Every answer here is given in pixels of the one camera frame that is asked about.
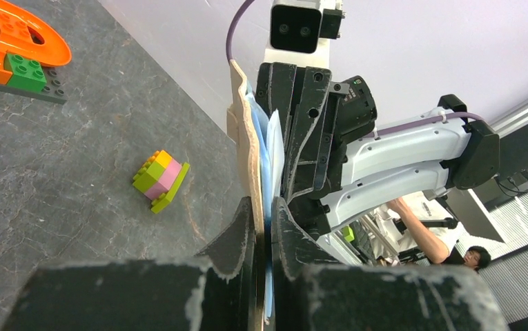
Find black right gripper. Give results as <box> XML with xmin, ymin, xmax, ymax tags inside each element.
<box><xmin>255</xmin><ymin>62</ymin><xmax>378</xmax><ymax>240</ymax></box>

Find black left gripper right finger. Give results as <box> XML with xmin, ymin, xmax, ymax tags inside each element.
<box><xmin>271</xmin><ymin>197</ymin><xmax>508</xmax><ymax>330</ymax></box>

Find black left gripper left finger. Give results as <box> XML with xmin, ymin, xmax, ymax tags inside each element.
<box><xmin>3</xmin><ymin>197</ymin><xmax>257</xmax><ymax>330</ymax></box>

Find beige leather card holder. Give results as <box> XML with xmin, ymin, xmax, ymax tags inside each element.
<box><xmin>227</xmin><ymin>59</ymin><xmax>275</xmax><ymax>330</ymax></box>

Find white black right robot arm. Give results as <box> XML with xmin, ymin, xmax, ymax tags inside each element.
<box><xmin>255</xmin><ymin>63</ymin><xmax>500</xmax><ymax>234</ymax></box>

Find person in white shirt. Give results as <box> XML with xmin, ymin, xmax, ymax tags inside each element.
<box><xmin>371</xmin><ymin>191</ymin><xmax>465</xmax><ymax>264</ymax></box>

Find lime green toy brick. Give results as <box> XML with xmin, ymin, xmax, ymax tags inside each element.
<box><xmin>132</xmin><ymin>150</ymin><xmax>190</xmax><ymax>214</ymax></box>

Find person in red shirt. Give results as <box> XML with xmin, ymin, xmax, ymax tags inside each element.
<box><xmin>442</xmin><ymin>245</ymin><xmax>491</xmax><ymax>272</ymax></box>

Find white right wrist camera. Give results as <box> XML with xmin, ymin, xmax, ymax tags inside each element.
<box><xmin>263</xmin><ymin>0</ymin><xmax>346</xmax><ymax>68</ymax></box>

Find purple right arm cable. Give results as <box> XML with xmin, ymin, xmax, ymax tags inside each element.
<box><xmin>225</xmin><ymin>0</ymin><xmax>487</xmax><ymax>138</ymax></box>

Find aluminium frame rail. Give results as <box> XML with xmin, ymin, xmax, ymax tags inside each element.
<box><xmin>491</xmin><ymin>99</ymin><xmax>528</xmax><ymax>138</ymax></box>

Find orange tape dispenser ring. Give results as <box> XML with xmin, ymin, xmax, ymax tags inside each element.
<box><xmin>0</xmin><ymin>0</ymin><xmax>72</xmax><ymax>86</ymax></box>

